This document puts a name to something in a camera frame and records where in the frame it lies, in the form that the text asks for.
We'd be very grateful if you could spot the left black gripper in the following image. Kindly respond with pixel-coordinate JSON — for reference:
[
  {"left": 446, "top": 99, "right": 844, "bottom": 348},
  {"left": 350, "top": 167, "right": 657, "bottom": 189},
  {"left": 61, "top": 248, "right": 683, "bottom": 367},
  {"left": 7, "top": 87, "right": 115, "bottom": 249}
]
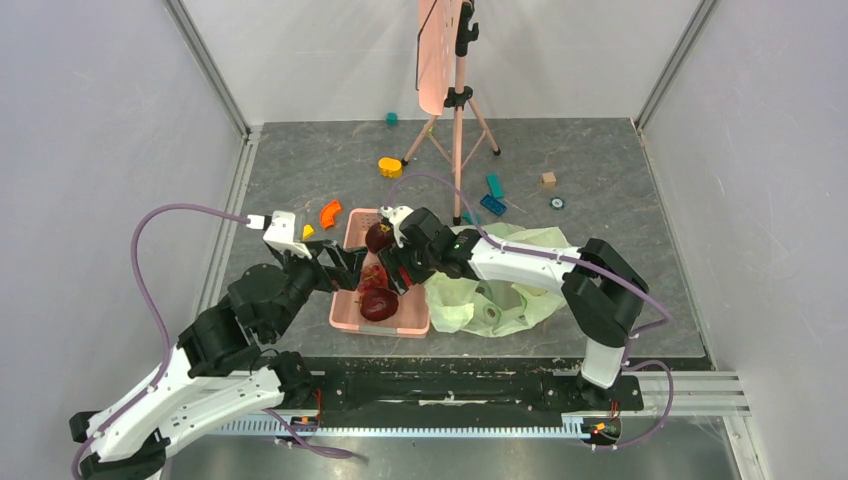
[{"left": 269, "top": 237, "right": 369, "bottom": 339}]

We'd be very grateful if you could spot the light green plastic bag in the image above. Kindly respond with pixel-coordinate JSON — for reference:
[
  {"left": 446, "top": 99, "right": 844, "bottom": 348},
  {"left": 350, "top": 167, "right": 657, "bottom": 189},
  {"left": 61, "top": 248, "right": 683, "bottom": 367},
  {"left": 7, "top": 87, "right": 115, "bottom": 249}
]
[{"left": 423, "top": 223, "right": 572, "bottom": 339}]

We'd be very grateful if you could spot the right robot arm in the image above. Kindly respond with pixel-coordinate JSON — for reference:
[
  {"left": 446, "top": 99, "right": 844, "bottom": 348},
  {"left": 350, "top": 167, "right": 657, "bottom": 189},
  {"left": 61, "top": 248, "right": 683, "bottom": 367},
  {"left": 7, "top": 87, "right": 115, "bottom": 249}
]
[{"left": 378, "top": 206, "right": 649, "bottom": 408}]

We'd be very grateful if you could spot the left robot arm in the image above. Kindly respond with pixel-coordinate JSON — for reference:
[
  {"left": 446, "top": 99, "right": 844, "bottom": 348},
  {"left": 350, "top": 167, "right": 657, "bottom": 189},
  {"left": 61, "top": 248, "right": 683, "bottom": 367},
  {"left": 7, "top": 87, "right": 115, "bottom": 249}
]
[{"left": 69, "top": 240, "right": 368, "bottom": 479}]

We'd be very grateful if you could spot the dark red fake apple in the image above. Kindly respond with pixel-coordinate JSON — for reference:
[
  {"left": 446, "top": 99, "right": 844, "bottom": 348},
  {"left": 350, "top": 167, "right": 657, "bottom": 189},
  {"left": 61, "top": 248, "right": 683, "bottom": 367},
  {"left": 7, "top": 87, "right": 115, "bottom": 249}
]
[{"left": 365, "top": 222, "right": 395, "bottom": 254}]

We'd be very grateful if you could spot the dark red fake pomegranate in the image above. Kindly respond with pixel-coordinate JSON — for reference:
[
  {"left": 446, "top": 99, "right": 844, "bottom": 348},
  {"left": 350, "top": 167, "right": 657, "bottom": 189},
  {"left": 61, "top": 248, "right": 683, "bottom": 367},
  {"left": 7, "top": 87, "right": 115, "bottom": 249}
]
[{"left": 359, "top": 288, "right": 399, "bottom": 322}]

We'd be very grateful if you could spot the orange curved toy piece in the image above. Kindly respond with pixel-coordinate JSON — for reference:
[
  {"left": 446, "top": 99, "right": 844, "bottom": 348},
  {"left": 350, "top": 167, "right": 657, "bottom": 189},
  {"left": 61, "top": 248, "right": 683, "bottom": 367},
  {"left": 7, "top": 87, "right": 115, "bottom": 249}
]
[{"left": 319, "top": 199, "right": 343, "bottom": 230}]

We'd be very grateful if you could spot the pink plastic basket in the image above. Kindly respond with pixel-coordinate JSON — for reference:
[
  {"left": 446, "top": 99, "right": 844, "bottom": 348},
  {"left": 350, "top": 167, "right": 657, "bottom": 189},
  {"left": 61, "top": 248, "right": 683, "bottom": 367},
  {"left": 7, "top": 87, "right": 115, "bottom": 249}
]
[{"left": 329, "top": 208, "right": 430, "bottom": 338}]

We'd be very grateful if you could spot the blue lego brick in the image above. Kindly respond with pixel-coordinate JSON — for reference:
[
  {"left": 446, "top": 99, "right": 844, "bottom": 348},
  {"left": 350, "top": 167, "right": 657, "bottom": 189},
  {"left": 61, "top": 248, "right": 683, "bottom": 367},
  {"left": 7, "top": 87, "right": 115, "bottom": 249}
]
[{"left": 480, "top": 194, "right": 507, "bottom": 217}]

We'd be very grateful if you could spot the yellow toy block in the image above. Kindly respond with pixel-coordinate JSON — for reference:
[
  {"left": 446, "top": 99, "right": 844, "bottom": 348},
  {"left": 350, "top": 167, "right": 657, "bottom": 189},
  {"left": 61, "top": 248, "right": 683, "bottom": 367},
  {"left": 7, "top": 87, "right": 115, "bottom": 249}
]
[{"left": 377, "top": 157, "right": 405, "bottom": 179}]

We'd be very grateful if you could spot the teal rectangular block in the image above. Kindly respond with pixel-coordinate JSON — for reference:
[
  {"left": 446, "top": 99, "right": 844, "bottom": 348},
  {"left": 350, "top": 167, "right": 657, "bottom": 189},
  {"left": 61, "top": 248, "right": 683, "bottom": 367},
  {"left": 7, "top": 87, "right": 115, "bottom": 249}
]
[{"left": 486, "top": 173, "right": 504, "bottom": 200}]

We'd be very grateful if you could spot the small wooden cube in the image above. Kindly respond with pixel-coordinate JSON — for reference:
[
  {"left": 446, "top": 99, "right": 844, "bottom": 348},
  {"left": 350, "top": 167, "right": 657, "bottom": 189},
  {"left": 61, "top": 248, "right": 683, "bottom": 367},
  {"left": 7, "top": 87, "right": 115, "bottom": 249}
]
[{"left": 540, "top": 172, "right": 557, "bottom": 188}]

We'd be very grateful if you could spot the pink tripod stand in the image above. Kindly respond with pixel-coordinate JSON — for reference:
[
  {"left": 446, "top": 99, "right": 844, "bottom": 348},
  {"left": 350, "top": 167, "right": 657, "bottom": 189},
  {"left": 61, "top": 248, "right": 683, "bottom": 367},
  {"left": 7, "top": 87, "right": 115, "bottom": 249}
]
[{"left": 400, "top": 0, "right": 501, "bottom": 190}]

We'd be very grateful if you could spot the pink board on tripod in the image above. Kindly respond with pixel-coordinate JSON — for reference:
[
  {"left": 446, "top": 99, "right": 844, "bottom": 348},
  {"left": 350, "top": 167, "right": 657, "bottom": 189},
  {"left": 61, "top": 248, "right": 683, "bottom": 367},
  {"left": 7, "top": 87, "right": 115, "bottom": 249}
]
[{"left": 415, "top": 0, "right": 462, "bottom": 115}]

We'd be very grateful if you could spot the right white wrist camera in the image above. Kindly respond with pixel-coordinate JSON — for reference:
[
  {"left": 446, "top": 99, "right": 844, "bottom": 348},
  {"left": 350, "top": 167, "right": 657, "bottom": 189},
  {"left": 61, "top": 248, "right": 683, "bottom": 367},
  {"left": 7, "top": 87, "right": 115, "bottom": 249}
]
[{"left": 378, "top": 206, "right": 414, "bottom": 248}]

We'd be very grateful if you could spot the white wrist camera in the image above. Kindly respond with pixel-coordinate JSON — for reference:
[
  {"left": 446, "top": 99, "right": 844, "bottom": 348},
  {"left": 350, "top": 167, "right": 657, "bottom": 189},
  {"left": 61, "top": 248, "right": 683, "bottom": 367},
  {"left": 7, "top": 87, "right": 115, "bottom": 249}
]
[
  {"left": 378, "top": 206, "right": 414, "bottom": 248},
  {"left": 262, "top": 210, "right": 313, "bottom": 259}
]

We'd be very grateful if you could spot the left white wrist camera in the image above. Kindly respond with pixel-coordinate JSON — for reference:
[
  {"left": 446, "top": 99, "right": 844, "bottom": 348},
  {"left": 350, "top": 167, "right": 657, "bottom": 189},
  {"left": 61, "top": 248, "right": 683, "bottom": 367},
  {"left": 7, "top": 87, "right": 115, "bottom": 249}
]
[{"left": 262, "top": 210, "right": 313, "bottom": 259}]

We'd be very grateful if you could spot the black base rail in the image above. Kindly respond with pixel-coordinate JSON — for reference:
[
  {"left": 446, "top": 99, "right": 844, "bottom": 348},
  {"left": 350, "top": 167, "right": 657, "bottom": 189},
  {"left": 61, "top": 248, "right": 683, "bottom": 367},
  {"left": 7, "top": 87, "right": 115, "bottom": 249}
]
[{"left": 277, "top": 357, "right": 644, "bottom": 413}]

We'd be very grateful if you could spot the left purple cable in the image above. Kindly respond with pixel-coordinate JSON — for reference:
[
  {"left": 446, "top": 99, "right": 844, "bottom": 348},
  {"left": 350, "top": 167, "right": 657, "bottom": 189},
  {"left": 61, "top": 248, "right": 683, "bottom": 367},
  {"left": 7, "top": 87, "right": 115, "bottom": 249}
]
[{"left": 71, "top": 203, "right": 356, "bottom": 480}]

